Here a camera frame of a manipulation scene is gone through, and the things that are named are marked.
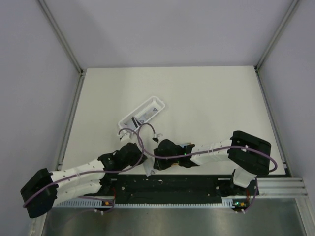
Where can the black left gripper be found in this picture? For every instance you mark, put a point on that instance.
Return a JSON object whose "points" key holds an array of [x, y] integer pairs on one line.
{"points": [[138, 155]]}

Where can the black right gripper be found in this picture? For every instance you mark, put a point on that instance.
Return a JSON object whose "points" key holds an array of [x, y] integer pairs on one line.
{"points": [[160, 165]]}

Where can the yellow leather card holder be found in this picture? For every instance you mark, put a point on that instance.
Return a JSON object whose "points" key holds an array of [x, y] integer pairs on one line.
{"points": [[187, 145]]}

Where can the silver diamond card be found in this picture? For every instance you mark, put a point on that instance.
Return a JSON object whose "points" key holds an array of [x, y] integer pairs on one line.
{"points": [[149, 167]]}

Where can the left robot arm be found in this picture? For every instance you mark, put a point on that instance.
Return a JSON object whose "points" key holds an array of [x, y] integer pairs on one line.
{"points": [[47, 189]]}

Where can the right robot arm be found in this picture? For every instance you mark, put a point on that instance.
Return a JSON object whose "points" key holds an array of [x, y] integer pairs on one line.
{"points": [[250, 153]]}

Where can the silver stripe card in basket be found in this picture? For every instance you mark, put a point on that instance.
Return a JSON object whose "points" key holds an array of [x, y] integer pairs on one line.
{"points": [[133, 123]]}

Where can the silver VIP card in basket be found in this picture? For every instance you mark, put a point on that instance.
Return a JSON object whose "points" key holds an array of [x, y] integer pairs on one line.
{"points": [[148, 114]]}

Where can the white plastic basket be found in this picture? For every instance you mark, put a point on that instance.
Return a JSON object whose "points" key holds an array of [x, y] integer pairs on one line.
{"points": [[141, 109]]}

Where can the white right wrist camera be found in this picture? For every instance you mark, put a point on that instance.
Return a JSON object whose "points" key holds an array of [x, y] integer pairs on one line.
{"points": [[156, 137]]}

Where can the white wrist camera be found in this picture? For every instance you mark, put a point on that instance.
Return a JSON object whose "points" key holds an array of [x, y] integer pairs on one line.
{"points": [[156, 137], [125, 135]]}

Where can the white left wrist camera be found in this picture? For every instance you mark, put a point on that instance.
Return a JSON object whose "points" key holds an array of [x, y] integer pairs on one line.
{"points": [[125, 135]]}

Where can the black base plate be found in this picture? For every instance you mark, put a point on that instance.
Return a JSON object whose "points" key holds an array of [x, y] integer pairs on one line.
{"points": [[172, 189]]}

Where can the left aluminium frame post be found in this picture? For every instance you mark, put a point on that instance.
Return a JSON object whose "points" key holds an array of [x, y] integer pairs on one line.
{"points": [[58, 162]]}

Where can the aluminium frame post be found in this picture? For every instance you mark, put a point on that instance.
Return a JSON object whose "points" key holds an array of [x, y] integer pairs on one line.
{"points": [[294, 5], [58, 162]]}

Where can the right aluminium frame post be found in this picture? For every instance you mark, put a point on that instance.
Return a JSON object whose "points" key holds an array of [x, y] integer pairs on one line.
{"points": [[294, 5]]}

